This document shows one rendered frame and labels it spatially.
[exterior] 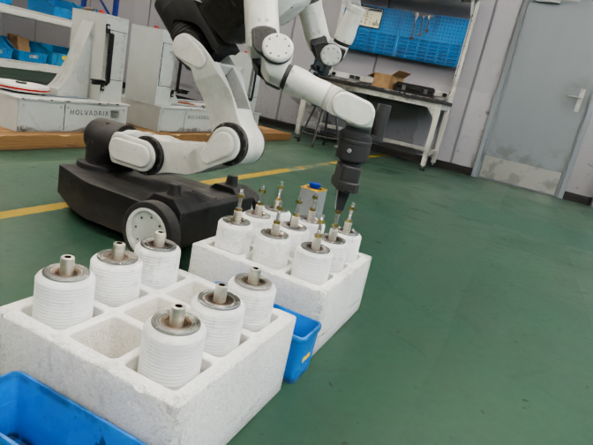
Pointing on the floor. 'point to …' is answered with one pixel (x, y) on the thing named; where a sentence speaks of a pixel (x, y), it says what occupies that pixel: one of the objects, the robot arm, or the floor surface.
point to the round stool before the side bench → (318, 128)
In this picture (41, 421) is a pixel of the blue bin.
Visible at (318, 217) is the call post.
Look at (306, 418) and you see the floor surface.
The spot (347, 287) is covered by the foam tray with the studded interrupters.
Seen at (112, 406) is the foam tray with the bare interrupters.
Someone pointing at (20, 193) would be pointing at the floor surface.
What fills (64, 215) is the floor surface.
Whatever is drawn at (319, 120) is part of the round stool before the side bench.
